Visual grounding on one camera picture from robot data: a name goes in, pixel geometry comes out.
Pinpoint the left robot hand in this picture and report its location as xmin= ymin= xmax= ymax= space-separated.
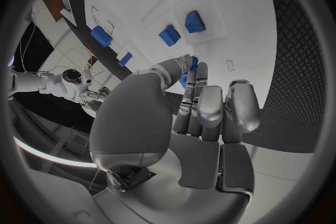
xmin=88 ymin=55 xmax=263 ymax=224

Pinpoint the white cable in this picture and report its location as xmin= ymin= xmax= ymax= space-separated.
xmin=38 ymin=46 xmax=94 ymax=74
xmin=20 ymin=21 xmax=38 ymax=73

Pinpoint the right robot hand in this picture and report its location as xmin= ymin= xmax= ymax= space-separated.
xmin=78 ymin=86 xmax=113 ymax=119

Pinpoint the blue plug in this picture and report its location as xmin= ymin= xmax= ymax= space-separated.
xmin=178 ymin=55 xmax=200 ymax=90

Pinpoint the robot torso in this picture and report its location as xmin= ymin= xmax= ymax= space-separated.
xmin=7 ymin=55 xmax=108 ymax=197

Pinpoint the small blue block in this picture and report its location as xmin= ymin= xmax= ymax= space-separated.
xmin=118 ymin=52 xmax=134 ymax=67

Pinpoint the blue rounded block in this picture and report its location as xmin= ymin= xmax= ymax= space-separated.
xmin=90 ymin=25 xmax=114 ymax=48

